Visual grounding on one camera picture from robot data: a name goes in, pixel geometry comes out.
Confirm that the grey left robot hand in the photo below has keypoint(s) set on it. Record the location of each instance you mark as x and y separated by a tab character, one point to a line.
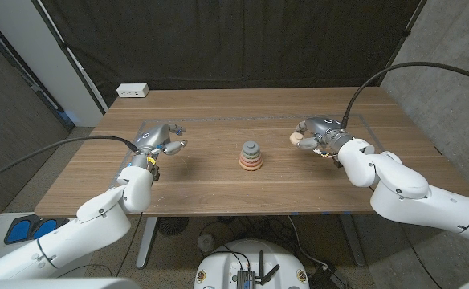
152	136

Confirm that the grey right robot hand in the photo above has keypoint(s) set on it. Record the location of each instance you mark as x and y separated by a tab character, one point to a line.
327	130

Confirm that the small cream disk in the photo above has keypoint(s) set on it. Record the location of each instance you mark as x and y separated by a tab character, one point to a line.
295	139

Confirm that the small dark grey disk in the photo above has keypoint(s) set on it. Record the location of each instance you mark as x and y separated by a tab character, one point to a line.
250	145

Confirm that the green disk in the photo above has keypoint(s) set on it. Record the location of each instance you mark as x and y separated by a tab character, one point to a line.
250	154

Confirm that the dusty pink disk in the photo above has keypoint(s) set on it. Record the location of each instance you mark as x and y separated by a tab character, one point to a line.
250	159

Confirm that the coral red disk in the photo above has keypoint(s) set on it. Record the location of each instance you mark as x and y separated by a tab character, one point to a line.
250	164

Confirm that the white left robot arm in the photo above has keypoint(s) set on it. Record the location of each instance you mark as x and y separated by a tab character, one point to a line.
74	233

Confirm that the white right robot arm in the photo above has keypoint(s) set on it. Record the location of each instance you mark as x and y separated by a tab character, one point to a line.
403	188

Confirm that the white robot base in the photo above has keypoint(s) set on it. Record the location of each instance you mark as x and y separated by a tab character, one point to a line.
222	269

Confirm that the white power strip box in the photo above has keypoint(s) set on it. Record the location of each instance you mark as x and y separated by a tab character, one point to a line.
132	90

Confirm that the large orange disk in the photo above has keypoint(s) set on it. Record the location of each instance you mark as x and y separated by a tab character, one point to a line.
250	168

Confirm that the round black floor fan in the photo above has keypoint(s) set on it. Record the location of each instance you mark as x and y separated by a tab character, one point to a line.
172	225

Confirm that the metal table leg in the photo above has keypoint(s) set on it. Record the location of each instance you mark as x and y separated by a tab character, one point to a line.
146	241
353	241

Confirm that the round grey floor object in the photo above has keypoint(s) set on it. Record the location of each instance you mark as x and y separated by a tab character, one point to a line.
206	243

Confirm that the black backdrop stand pole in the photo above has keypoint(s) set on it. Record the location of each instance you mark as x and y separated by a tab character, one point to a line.
406	33
62	45

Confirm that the black backdrop curtain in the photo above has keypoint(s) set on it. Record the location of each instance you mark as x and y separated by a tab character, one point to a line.
234	40

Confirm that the blue foot pedal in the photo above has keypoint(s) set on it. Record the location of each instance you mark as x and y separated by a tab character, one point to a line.
19	230
46	228

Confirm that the black floor power strip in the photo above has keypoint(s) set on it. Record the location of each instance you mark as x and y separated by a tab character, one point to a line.
329	279

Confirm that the grey box with black antennas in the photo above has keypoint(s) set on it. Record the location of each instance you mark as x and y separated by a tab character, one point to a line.
245	279

